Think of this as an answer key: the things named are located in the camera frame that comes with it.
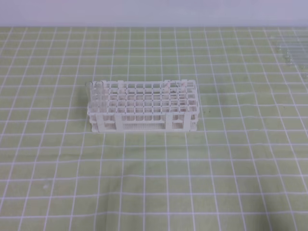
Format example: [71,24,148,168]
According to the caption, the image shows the clear glass test tube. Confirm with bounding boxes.
[95,81,106,113]

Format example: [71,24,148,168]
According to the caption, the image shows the white plastic test tube rack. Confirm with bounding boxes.
[87,79,200,133]

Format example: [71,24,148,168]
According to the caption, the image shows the clear test tube in rack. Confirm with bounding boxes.
[85,81,94,108]

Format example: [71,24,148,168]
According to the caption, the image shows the spare clear glass test tubes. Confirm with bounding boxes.
[270,34,308,79]

